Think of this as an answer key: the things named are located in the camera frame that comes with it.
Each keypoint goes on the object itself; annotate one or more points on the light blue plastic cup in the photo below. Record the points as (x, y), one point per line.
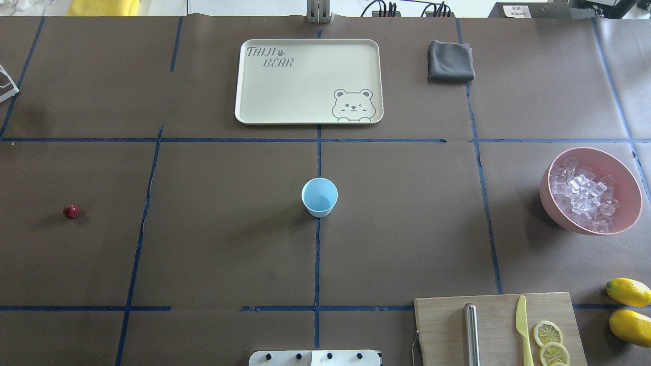
(319, 196)

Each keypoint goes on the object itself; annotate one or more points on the pile of clear ice cubes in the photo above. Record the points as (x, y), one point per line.
(585, 197)

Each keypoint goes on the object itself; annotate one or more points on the cream bear serving tray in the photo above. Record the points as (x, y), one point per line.
(309, 82)

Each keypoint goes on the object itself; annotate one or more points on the folded grey cloth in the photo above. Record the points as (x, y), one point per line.
(450, 62)

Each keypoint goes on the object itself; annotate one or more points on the wooden cutting board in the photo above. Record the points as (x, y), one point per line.
(441, 324)

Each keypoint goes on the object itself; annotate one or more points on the yellow plastic knife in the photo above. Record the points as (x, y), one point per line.
(521, 324)

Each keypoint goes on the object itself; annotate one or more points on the red strawberry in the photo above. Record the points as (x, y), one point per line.
(71, 211)

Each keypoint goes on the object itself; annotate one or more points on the lemon slice upper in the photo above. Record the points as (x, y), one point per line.
(546, 332)

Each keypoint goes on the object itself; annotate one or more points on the lemon slice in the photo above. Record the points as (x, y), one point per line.
(546, 332)
(554, 353)

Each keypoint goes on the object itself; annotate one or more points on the pink bowl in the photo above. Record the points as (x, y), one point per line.
(627, 191)

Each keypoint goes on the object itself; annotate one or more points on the lemon slice lower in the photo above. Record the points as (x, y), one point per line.
(554, 353)

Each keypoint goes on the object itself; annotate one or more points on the black box with label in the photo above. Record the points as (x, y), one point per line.
(537, 10)

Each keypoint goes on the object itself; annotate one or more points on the yellow cloth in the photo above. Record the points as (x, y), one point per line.
(103, 8)

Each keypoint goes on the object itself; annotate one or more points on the whole lemon upper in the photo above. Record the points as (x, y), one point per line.
(629, 292)

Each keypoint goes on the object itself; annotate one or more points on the whole lemon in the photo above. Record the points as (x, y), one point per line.
(629, 292)
(631, 326)

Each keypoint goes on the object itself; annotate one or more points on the whole lemon lower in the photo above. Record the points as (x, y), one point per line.
(631, 326)

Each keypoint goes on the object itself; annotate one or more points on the aluminium frame post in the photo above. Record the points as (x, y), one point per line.
(318, 11)

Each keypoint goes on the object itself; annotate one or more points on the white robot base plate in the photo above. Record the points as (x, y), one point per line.
(316, 357)

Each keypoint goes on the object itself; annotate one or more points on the metal handled knife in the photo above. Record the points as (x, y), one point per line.
(472, 334)

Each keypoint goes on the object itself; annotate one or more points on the white wire cup rack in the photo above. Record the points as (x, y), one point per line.
(8, 87)

